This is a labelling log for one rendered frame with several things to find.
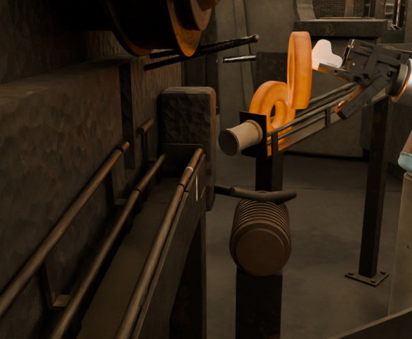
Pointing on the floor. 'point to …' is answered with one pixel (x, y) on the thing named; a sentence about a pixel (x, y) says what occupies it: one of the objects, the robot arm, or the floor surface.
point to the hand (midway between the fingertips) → (299, 61)
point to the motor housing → (259, 266)
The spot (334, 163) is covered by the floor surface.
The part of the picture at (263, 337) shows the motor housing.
